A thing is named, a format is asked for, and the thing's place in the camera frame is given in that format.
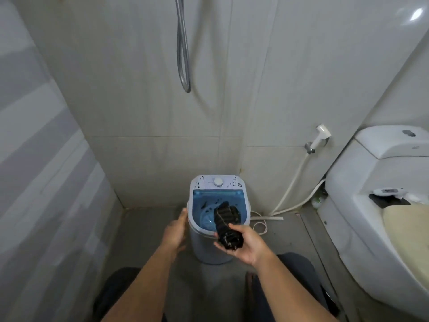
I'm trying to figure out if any chrome shower hose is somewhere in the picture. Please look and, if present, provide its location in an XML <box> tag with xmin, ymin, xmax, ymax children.
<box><xmin>174</xmin><ymin>0</ymin><xmax>192</xmax><ymax>94</ymax></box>

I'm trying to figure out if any small white container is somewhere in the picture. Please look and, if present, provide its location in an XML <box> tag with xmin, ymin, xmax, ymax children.
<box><xmin>311</xmin><ymin>192</ymin><xmax>328</xmax><ymax>209</ymax></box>

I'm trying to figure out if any cream toilet seat cover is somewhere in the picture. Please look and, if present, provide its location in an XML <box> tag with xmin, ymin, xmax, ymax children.
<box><xmin>383</xmin><ymin>203</ymin><xmax>429</xmax><ymax>263</ymax></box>

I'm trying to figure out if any white power cable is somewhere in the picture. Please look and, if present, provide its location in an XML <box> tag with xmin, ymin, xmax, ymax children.
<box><xmin>251</xmin><ymin>219</ymin><xmax>268</xmax><ymax>236</ymax></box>

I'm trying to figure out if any person's right hand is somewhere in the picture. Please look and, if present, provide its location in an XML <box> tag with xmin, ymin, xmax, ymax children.
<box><xmin>214</xmin><ymin>223</ymin><xmax>269</xmax><ymax>267</ymax></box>

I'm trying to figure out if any person's left hand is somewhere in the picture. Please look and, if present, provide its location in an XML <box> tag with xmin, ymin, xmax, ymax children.
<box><xmin>160</xmin><ymin>208</ymin><xmax>189</xmax><ymax>256</ymax></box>

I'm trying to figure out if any small white blue washing machine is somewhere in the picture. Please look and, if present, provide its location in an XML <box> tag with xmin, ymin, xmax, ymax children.
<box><xmin>186</xmin><ymin>174</ymin><xmax>252</xmax><ymax>265</ymax></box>

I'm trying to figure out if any small white device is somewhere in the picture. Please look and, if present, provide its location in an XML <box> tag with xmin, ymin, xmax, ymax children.
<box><xmin>371</xmin><ymin>186</ymin><xmax>407</xmax><ymax>198</ymax></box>

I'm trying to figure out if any white toilet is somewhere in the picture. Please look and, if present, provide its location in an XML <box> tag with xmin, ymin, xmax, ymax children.
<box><xmin>316</xmin><ymin>125</ymin><xmax>429</xmax><ymax>312</ymax></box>

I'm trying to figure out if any person's left forearm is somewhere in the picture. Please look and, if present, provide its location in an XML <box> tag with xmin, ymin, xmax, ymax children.
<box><xmin>100</xmin><ymin>246</ymin><xmax>179</xmax><ymax>322</ymax></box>

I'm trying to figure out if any white bidet sprayer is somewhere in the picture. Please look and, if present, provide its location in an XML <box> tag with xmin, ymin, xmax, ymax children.
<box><xmin>310</xmin><ymin>123</ymin><xmax>332</xmax><ymax>150</ymax></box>

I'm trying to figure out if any person's right forearm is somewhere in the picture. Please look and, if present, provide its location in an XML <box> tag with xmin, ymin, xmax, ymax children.
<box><xmin>252</xmin><ymin>254</ymin><xmax>340</xmax><ymax>322</ymax></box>

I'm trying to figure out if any dark striped cleaning cloth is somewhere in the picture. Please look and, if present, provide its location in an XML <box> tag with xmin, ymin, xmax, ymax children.
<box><xmin>214</xmin><ymin>201</ymin><xmax>243</xmax><ymax>251</ymax></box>

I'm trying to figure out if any white corrugated drain hose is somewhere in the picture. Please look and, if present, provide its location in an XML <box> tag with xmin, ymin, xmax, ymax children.
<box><xmin>249</xmin><ymin>179</ymin><xmax>328</xmax><ymax>222</ymax></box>

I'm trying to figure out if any black flat item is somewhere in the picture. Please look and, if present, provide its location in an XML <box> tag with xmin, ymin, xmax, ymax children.
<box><xmin>368</xmin><ymin>193</ymin><xmax>412</xmax><ymax>209</ymax></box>

